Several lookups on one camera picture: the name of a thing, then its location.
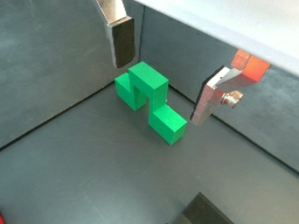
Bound green stepped block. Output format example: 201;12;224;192
115;62;187;145

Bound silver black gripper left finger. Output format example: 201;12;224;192
93;0;136;68

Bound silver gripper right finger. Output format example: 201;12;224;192
191;49;270;125

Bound red base board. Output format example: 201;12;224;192
0;214;5;224

